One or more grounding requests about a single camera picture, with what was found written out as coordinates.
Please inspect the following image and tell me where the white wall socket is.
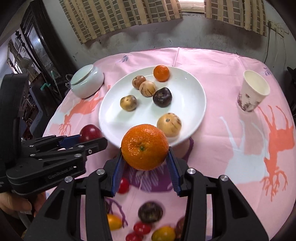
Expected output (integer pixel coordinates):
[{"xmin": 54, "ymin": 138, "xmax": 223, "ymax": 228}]
[{"xmin": 268, "ymin": 21, "xmax": 285, "ymax": 36}]

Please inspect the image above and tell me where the dark red tomato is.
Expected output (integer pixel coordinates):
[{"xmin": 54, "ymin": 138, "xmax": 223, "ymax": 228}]
[{"xmin": 175, "ymin": 217, "xmax": 185, "ymax": 240}]

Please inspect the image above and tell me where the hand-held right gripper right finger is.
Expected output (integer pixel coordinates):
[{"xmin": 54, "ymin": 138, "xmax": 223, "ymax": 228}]
[{"xmin": 166, "ymin": 148, "xmax": 270, "ymax": 241}]

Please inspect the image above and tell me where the yellow tomato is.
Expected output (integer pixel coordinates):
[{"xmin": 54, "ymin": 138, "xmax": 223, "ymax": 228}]
[{"xmin": 107, "ymin": 214, "xmax": 123, "ymax": 231}]

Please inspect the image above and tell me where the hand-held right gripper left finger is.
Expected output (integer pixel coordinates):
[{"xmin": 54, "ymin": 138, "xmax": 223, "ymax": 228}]
[{"xmin": 24, "ymin": 149, "xmax": 126, "ymax": 241}]

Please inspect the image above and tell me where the black power cable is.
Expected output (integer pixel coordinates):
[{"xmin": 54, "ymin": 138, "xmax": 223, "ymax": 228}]
[{"xmin": 263, "ymin": 23, "xmax": 271, "ymax": 63}]

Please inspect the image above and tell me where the person's left hand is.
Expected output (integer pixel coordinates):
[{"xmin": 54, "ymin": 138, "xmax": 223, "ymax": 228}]
[{"xmin": 0, "ymin": 192, "xmax": 47, "ymax": 217}]

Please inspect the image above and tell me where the printed paper cup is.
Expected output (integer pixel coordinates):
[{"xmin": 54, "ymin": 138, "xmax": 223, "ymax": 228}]
[{"xmin": 236, "ymin": 70, "xmax": 270, "ymax": 114}]

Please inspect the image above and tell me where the dark brown water chestnut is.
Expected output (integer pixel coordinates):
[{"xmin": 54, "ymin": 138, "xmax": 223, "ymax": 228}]
[
  {"xmin": 153, "ymin": 87, "xmax": 172, "ymax": 108},
  {"xmin": 138, "ymin": 202, "xmax": 164, "ymax": 224}
]

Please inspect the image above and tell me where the white oval plate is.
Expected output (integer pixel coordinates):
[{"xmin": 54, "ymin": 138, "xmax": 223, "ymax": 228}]
[{"xmin": 99, "ymin": 65, "xmax": 207, "ymax": 149}]

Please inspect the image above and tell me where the mandarin orange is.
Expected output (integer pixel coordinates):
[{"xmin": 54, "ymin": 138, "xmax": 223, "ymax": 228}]
[
  {"xmin": 121, "ymin": 124, "xmax": 169, "ymax": 171},
  {"xmin": 153, "ymin": 65, "xmax": 170, "ymax": 82}
]

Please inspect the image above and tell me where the red plum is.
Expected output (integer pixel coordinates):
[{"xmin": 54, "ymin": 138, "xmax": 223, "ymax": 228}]
[{"xmin": 79, "ymin": 124, "xmax": 102, "ymax": 142}]

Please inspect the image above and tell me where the wide checked curtain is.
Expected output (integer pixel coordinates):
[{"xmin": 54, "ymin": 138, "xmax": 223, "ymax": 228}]
[{"xmin": 59, "ymin": 0, "xmax": 184, "ymax": 45}]

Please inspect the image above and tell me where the dark wooden cabinet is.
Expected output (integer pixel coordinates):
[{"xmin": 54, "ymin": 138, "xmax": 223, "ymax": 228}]
[{"xmin": 20, "ymin": 0, "xmax": 78, "ymax": 93}]

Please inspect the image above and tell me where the pink printed tablecloth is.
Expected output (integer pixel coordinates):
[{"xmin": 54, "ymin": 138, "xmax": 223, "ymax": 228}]
[{"xmin": 43, "ymin": 47, "xmax": 296, "ymax": 241}]

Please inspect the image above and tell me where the green-brown tomato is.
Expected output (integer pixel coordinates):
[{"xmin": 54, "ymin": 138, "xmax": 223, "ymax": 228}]
[{"xmin": 151, "ymin": 226, "xmax": 176, "ymax": 241}]

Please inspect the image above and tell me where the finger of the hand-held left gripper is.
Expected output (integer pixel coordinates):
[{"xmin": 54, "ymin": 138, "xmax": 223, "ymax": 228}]
[
  {"xmin": 22, "ymin": 135, "xmax": 80, "ymax": 149},
  {"xmin": 30, "ymin": 137, "xmax": 108, "ymax": 163}
]

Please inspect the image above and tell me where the small tan round fruit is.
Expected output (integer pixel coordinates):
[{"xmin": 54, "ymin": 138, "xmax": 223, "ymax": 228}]
[
  {"xmin": 132, "ymin": 75, "xmax": 145, "ymax": 90},
  {"xmin": 120, "ymin": 95, "xmax": 137, "ymax": 112}
]

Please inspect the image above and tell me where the striped cream pepino melon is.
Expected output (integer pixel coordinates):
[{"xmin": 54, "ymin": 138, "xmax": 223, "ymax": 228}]
[
  {"xmin": 139, "ymin": 81, "xmax": 157, "ymax": 97},
  {"xmin": 157, "ymin": 113, "xmax": 182, "ymax": 137}
]

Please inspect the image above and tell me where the narrow checked curtain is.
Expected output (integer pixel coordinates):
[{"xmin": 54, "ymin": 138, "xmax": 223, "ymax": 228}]
[{"xmin": 204, "ymin": 0, "xmax": 267, "ymax": 37}]

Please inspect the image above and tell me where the white lidded ceramic jar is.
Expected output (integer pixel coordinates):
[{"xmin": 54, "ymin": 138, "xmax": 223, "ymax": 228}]
[{"xmin": 70, "ymin": 64, "xmax": 104, "ymax": 99}]

